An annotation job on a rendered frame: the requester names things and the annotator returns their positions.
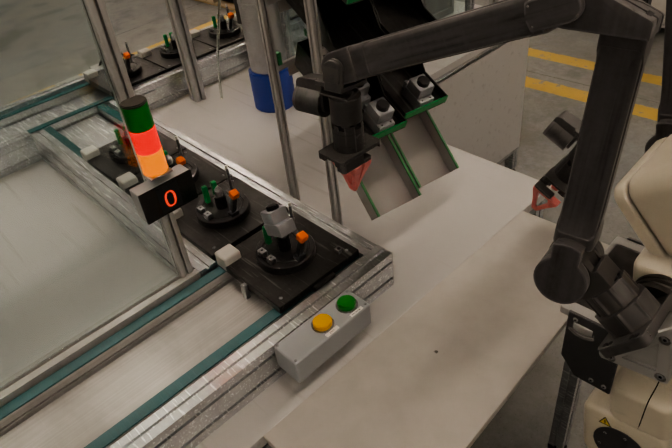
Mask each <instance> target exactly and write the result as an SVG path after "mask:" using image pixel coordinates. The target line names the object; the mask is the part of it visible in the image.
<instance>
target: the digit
mask: <svg viewBox="0 0 672 448"><path fill-rule="evenodd" d="M156 193H157V196H158V199H159V202H160V205H161V208H162V211H163V214H166V213H167V212H169V211H171V210H173V209H174V208H176V207H178V206H180V205H182V204H183V200H182V197H181V193H180V190H179V187H178V184H177V181H176V180H175V181H173V182H171V183H169V184H168V185H166V186H164V187H162V188H160V189H158V190H156Z"/></svg>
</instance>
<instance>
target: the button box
mask: <svg viewBox="0 0 672 448"><path fill-rule="evenodd" d="M343 295H351V296H353V297H354V298H355V299H356V307H355V308H354V309H353V310H351V311H347V312H345V311H341V310H340V309H339V308H338V306H337V300H338V299H339V298H340V297H341V296H343ZM319 314H328V315H329V316H330V317H331V318H332V326H331V327H330V328H329V329H328V330H326V331H318V330H316V329H315V328H314V327H313V322H312V321H313V319H314V317H315V316H317V315H319ZM370 323H371V315H370V305H369V303H367V302H366V301H364V300H363V299H361V298H360V297H358V296H356V295H355V294H353V293H352V292H350V291H349V290H345V291H344V292H343V293H341V294H340V295H339V296H338V297H336V298H335V299H334V300H332V301H331V302H330V303H329V304H327V305H326V306H325V307H323V308H322V309H321V310H320V311H318V312H317V313H316V314H314V315H313V316H312V317H311V318H309V319H308V320H307V321H305V322H304V323H303V324H302V325H300V326H299V327H298V328H296V329H295V330H294V331H293V332H291V333H290V334H289V335H287V336H286V337H285V338H284V339H282V340H281V341H280V342H278V343H277V344H276V345H275V346H274V350H275V354H276V359H277V363H278V365H279V366H280V367H281V368H282V369H283V370H285V371H286V372H287V373H288V374H289V375H290V376H292V377H293V378H294V379H295V380H296V381H297V382H299V383H300V382H302V381H303V380H304V379H305V378H306V377H308V376H309V375H310V374H311V373H312V372H314V371H315V370H316V369H317V368H318V367H319V366H321V365H322V364H323V363H324V362H325V361H327V360H328V359H329V358H330V357H331V356H332V355H334V354H335V353H336V352H337V351H338V350H340V349H341V348H342V347H343V346H344V345H346V344H347V343H348V342H349V341H350V340H351V339H353V338H354V337H355V336H356V335H357V334H359V333H360V332H361V331H362V330H363V329H364V328H366V327H367V326H368V325H369V324H370Z"/></svg>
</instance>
